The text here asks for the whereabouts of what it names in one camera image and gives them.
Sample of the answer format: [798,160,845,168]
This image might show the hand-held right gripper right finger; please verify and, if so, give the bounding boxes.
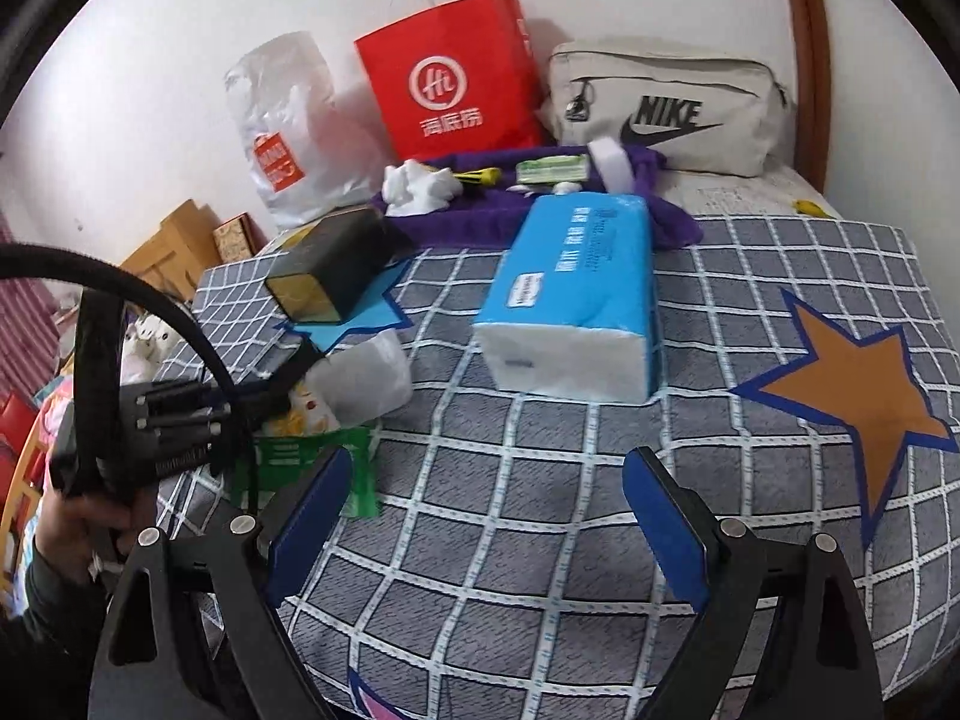
[622,446,878,720]

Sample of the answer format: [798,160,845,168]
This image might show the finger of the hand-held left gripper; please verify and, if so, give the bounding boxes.
[135,409,301,475]
[124,341,323,421]

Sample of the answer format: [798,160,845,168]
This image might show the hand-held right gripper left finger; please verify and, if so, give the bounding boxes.
[90,444,355,720]

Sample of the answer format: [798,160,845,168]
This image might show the white printed snack bag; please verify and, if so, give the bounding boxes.
[296,330,413,437]

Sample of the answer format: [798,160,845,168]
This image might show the blue tissue pack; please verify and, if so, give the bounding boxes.
[471,193,662,402]

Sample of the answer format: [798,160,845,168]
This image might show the white foam block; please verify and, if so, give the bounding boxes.
[587,136,637,196]

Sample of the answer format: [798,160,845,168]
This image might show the person's left forearm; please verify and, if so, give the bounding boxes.
[11,547,113,720]

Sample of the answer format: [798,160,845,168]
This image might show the person's left hand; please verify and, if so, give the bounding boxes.
[34,491,155,586]

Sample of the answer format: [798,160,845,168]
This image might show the white stuffed toys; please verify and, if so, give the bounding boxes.
[120,313,190,385]

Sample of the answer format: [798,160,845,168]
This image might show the green packet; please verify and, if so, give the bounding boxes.
[232,426,377,518]

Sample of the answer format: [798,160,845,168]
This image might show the grey grid star print quilt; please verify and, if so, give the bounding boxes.
[150,210,960,720]

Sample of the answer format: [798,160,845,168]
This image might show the red striped cloth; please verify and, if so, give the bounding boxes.
[0,277,62,400]

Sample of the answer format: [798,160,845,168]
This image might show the plain cardboard box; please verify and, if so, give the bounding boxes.
[120,199,222,301]

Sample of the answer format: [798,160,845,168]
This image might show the patterned brown box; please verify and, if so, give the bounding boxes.
[214,214,269,263]

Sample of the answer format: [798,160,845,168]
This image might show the black box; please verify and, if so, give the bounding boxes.
[264,208,413,322]

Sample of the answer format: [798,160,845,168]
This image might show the crumpled white tissue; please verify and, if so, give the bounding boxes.
[381,160,462,218]

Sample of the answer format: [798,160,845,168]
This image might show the white plastic shopping bag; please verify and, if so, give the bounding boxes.
[223,31,391,233]

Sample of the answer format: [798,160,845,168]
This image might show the purple towel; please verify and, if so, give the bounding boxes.
[373,142,706,252]

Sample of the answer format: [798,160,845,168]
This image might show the white lace fruit print cloth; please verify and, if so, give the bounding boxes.
[660,163,830,220]

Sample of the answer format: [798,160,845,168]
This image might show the green white toothpaste box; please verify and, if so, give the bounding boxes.
[516,155,590,185]

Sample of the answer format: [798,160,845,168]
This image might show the beige waist bag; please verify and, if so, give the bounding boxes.
[540,37,797,177]

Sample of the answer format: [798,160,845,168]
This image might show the red paper bag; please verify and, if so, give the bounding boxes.
[354,0,552,164]

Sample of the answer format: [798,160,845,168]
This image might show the brown wooden headboard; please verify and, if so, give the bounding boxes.
[775,0,835,196]

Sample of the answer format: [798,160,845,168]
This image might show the black sleeved cable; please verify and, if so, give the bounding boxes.
[0,242,260,500]

